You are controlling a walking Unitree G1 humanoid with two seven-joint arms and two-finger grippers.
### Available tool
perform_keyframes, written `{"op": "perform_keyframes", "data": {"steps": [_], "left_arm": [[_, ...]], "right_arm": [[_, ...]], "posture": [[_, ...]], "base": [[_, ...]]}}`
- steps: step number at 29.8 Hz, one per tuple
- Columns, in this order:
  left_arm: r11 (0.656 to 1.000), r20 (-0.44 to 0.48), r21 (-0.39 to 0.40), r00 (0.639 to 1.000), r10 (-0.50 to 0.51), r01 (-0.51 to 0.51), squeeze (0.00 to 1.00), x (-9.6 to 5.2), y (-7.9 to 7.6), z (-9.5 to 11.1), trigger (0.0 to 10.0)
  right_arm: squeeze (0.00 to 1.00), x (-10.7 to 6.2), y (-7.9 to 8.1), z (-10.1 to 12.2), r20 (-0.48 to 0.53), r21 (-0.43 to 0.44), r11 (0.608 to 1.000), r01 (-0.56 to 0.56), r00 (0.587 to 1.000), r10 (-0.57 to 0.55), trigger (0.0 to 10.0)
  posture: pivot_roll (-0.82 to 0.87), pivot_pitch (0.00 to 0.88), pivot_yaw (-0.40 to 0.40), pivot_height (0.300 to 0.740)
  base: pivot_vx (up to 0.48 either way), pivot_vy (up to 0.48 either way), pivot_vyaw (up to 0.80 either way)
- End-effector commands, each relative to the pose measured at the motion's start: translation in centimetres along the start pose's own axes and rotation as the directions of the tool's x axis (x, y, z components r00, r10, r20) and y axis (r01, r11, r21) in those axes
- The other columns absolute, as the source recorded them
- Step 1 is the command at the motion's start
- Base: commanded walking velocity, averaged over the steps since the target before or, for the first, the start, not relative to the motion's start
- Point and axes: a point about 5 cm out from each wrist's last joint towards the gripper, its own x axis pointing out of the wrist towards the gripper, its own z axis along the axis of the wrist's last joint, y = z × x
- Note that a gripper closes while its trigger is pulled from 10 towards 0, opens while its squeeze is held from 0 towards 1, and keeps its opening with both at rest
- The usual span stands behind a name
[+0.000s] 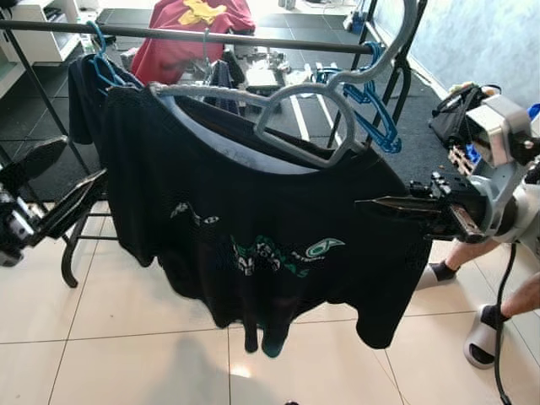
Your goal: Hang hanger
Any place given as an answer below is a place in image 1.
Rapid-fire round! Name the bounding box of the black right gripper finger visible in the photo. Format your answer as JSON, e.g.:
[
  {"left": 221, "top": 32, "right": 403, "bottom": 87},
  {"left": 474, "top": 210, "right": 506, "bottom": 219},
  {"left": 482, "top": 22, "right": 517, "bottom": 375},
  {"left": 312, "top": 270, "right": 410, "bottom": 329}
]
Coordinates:
[
  {"left": 375, "top": 209, "right": 452, "bottom": 237},
  {"left": 356, "top": 196, "right": 441, "bottom": 215}
]

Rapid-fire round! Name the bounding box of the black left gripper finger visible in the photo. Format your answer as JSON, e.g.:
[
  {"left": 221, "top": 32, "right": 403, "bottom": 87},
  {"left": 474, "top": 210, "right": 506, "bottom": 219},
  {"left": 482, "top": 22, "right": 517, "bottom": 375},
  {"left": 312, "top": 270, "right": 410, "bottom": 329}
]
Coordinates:
[
  {"left": 34, "top": 167, "right": 111, "bottom": 244},
  {"left": 0, "top": 135, "right": 70, "bottom": 193}
]

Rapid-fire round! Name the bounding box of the black t-shirt green print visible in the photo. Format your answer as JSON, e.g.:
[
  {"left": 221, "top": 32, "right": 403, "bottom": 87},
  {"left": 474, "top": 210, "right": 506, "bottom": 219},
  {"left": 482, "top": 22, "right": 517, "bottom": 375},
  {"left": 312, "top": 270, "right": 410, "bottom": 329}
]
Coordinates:
[{"left": 103, "top": 84, "right": 433, "bottom": 357}]

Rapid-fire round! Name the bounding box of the grey plastic hanger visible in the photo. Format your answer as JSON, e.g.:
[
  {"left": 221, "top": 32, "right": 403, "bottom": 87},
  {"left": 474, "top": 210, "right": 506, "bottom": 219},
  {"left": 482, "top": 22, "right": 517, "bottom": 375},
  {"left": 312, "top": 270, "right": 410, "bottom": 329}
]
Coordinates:
[{"left": 150, "top": 0, "right": 420, "bottom": 170}]

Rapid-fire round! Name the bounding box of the blue plastic hanger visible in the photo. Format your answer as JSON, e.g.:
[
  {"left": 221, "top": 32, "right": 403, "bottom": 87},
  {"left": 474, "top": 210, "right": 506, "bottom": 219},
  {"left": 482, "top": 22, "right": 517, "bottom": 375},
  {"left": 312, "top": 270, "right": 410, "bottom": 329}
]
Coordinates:
[
  {"left": 84, "top": 19, "right": 144, "bottom": 92},
  {"left": 337, "top": 40, "right": 404, "bottom": 155},
  {"left": 314, "top": 59, "right": 385, "bottom": 127}
]

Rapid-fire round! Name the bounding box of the person leg black sock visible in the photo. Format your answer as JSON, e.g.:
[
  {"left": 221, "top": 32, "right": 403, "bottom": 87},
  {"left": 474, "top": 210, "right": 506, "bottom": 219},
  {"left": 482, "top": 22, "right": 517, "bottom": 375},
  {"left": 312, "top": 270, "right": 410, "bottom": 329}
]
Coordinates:
[
  {"left": 427, "top": 238, "right": 478, "bottom": 284},
  {"left": 481, "top": 272, "right": 540, "bottom": 332}
]

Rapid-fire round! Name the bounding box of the black floor mat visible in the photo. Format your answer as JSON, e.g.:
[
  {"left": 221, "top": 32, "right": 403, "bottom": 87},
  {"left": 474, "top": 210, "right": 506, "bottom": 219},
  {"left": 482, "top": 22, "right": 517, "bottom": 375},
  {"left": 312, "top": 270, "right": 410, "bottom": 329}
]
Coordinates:
[{"left": 0, "top": 7, "right": 473, "bottom": 203}]

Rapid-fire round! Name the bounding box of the white slide sandal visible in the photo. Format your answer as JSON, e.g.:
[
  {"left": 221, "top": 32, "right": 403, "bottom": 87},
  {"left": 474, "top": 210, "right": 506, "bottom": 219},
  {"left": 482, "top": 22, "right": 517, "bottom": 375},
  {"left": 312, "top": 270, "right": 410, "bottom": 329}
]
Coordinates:
[
  {"left": 416, "top": 263, "right": 461, "bottom": 292},
  {"left": 464, "top": 304, "right": 509, "bottom": 370}
]

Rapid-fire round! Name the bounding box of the plain dark shirt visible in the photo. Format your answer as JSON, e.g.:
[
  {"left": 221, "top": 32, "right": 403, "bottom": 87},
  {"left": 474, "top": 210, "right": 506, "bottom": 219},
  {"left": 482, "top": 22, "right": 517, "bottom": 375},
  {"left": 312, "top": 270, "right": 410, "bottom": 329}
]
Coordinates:
[{"left": 67, "top": 52, "right": 144, "bottom": 151}]

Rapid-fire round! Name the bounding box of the black backpack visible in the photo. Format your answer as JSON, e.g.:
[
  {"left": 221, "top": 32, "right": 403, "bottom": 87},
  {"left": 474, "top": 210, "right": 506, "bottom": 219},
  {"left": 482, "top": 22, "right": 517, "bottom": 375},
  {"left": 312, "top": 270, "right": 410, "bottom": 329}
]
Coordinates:
[{"left": 429, "top": 83, "right": 500, "bottom": 150}]

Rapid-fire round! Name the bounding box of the white shelf unit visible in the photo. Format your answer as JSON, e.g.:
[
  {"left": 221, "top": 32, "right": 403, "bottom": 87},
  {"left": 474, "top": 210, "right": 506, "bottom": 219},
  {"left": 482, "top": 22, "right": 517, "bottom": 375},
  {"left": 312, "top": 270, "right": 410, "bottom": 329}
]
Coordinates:
[{"left": 0, "top": 0, "right": 83, "bottom": 67}]

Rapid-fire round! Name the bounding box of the red shirt yellow print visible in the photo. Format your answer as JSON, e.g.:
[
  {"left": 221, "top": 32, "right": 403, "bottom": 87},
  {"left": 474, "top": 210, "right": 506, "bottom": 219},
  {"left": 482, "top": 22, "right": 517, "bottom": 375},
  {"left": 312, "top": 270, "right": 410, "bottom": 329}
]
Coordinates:
[{"left": 131, "top": 0, "right": 257, "bottom": 85}]

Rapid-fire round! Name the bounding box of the black metal clothes rack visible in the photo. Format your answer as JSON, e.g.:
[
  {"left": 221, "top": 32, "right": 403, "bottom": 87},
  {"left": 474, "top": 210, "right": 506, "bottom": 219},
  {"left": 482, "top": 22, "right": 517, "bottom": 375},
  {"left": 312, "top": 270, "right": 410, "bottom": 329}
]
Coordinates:
[{"left": 0, "top": 0, "right": 427, "bottom": 288}]

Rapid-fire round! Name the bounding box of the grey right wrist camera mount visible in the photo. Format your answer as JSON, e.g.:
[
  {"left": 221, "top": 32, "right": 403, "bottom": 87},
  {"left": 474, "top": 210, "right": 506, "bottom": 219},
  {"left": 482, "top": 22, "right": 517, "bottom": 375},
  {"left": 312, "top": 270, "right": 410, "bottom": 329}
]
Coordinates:
[{"left": 464, "top": 94, "right": 534, "bottom": 243}]

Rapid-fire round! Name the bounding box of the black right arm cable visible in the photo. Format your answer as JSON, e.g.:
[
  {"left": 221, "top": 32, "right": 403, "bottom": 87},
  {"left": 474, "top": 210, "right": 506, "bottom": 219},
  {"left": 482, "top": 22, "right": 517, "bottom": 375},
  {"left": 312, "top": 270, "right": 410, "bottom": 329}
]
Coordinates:
[{"left": 492, "top": 240, "right": 518, "bottom": 405}]

